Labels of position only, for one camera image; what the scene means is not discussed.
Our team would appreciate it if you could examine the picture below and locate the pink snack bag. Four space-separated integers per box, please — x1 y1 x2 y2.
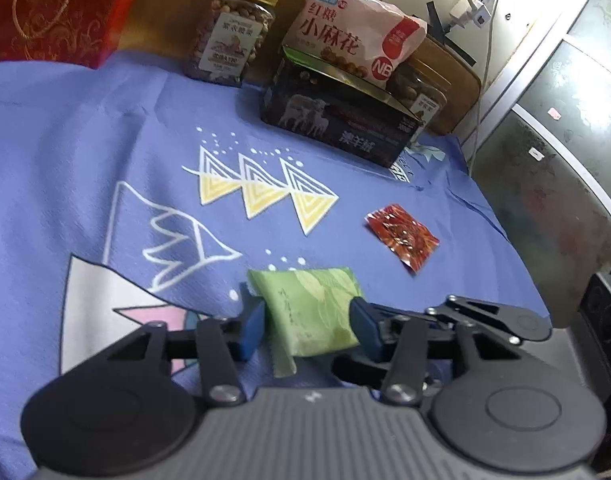
280 0 429 93

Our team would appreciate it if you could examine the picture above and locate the red gift bag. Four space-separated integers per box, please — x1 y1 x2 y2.
0 0 151 70

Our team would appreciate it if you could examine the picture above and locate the blue printed blanket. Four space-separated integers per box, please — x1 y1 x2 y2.
0 50 553 471

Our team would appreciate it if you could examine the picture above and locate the red snack packet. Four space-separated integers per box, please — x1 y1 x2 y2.
364 204 441 275

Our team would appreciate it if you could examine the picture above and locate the brown headboard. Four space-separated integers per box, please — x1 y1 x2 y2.
103 0 482 136

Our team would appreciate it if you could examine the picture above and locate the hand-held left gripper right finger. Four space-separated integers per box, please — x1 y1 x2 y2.
349 296 487 406

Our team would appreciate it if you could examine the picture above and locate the pale green leaf-print packet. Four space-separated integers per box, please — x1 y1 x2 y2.
246 266 363 378

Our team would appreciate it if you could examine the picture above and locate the glass door cabinet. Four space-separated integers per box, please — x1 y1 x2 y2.
470 0 611 311

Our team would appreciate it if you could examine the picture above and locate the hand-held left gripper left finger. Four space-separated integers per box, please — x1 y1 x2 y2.
106 282 266 407

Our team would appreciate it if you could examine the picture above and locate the gold-lid nut jar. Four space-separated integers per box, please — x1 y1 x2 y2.
186 0 280 88
385 57 451 131

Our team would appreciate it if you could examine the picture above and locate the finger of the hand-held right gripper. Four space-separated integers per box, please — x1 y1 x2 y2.
425 294 509 342

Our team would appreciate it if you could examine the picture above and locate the dark printed box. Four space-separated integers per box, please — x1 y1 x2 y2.
260 46 422 168

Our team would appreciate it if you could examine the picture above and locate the white cable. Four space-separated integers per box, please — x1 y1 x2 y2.
463 5 501 176

